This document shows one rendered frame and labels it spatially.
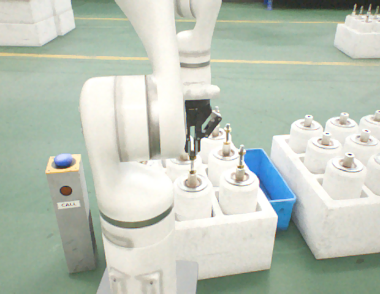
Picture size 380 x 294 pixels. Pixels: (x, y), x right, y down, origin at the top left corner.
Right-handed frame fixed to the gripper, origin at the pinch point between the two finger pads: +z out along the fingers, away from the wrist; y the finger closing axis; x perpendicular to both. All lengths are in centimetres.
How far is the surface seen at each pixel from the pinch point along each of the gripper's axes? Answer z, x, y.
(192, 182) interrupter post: 9.1, 1.2, 0.0
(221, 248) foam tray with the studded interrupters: 25.1, 7.1, -6.4
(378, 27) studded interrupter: 13, -186, -157
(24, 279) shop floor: 35, 2, 43
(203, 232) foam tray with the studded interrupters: 19.1, 7.5, -1.8
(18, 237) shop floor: 35, -13, 49
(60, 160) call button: 2.1, -0.3, 29.3
